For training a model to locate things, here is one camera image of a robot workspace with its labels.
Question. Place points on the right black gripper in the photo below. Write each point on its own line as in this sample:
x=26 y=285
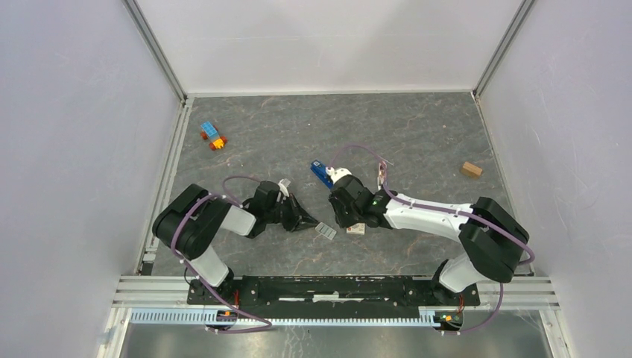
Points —
x=343 y=222

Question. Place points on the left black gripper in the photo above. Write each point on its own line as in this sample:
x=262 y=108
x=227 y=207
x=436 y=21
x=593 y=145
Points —
x=299 y=219

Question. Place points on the blue stapler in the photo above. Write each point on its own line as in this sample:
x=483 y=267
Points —
x=319 y=170

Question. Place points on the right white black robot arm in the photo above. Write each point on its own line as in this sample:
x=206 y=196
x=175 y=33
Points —
x=493 y=241

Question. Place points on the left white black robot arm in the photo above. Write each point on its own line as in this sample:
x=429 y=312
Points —
x=190 y=222

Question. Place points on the colourful toy brick car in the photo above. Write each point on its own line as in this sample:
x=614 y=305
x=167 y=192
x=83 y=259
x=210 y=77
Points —
x=210 y=133

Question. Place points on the small wooden block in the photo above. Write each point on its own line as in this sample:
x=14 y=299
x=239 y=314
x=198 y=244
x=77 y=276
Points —
x=471 y=170

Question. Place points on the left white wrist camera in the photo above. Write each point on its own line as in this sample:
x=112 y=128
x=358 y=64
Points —
x=284 y=186

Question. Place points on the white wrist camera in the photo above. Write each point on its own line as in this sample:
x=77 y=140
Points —
x=284 y=186
x=336 y=174

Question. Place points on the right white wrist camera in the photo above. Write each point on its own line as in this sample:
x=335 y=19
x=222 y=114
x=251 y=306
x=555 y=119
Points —
x=336 y=174

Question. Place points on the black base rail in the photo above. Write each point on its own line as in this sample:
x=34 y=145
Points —
x=331 y=297

